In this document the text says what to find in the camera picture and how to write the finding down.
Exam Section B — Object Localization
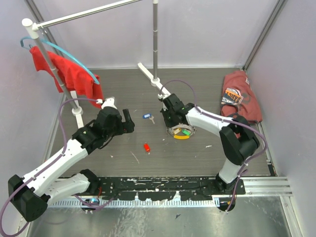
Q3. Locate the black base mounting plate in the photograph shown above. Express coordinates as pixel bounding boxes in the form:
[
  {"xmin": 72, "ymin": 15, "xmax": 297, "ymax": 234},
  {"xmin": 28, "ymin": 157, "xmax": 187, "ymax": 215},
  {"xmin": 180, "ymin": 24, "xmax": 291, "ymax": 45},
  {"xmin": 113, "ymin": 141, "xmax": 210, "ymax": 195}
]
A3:
[{"xmin": 79, "ymin": 176, "xmax": 234, "ymax": 201}]

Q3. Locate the red shirt on hanger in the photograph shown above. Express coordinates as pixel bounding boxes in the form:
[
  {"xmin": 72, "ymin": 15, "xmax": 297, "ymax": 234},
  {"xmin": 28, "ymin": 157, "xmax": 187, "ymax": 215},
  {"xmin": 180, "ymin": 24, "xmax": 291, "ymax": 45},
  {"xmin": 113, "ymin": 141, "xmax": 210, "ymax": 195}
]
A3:
[{"xmin": 30, "ymin": 46, "xmax": 104, "ymax": 100}]

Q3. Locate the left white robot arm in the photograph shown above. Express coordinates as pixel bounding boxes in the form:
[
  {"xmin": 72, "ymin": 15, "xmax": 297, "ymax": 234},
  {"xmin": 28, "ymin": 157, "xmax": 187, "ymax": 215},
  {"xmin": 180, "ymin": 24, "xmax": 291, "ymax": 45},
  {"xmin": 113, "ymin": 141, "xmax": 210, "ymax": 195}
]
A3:
[{"xmin": 8, "ymin": 106, "xmax": 135, "ymax": 222}]

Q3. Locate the red key tag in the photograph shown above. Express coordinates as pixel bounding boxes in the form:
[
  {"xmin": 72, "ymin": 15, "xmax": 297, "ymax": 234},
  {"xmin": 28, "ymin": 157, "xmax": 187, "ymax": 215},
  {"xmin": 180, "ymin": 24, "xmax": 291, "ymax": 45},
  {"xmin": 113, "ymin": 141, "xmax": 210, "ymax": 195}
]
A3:
[{"xmin": 144, "ymin": 143, "xmax": 151, "ymax": 153}]

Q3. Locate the slotted cable duct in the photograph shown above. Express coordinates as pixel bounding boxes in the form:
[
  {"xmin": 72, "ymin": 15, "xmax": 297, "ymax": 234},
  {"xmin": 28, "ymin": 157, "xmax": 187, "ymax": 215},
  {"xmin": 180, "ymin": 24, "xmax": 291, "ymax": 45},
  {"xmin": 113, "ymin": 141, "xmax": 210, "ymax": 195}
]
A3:
[{"xmin": 50, "ymin": 195, "xmax": 220, "ymax": 208}]

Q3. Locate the metal clothes rack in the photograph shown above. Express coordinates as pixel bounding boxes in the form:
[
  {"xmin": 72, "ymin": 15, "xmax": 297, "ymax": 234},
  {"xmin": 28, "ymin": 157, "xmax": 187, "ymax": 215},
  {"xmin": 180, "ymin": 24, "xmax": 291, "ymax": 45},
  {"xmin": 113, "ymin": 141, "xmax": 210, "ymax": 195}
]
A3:
[{"xmin": 21, "ymin": 0, "xmax": 176, "ymax": 129}]

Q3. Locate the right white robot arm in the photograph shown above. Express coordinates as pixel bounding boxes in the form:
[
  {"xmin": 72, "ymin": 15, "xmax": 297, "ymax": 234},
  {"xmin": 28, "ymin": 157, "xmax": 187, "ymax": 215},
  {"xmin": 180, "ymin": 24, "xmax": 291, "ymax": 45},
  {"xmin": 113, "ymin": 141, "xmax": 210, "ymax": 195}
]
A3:
[{"xmin": 158, "ymin": 93, "xmax": 260, "ymax": 195}]

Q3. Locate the large keyring with yellow handle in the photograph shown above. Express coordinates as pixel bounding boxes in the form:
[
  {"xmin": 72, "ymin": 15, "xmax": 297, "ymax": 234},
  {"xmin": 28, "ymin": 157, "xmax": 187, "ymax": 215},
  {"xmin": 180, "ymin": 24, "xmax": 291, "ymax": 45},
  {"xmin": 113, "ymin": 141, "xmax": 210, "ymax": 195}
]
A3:
[{"xmin": 166, "ymin": 123, "xmax": 196, "ymax": 140}]

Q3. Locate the blue clothes hanger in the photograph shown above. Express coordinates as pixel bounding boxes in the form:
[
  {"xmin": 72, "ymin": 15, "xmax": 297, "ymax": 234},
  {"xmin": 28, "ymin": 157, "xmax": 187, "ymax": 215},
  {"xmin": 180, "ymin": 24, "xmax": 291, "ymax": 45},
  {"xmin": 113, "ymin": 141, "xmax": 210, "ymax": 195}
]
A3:
[{"xmin": 20, "ymin": 36, "xmax": 101, "ymax": 85}]

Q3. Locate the blue tag key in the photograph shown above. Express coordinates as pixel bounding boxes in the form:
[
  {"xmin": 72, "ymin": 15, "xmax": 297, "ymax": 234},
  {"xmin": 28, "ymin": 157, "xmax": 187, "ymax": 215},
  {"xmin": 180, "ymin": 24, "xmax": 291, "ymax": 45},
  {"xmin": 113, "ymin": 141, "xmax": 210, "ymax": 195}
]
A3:
[{"xmin": 143, "ymin": 114, "xmax": 155, "ymax": 124}]

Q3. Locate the folded maroon t-shirt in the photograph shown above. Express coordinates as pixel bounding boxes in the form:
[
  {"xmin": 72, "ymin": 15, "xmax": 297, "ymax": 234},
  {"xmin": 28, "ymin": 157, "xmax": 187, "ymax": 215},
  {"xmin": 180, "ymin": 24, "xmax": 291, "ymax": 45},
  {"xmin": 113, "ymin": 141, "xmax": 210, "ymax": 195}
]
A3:
[{"xmin": 220, "ymin": 70, "xmax": 263, "ymax": 124}]

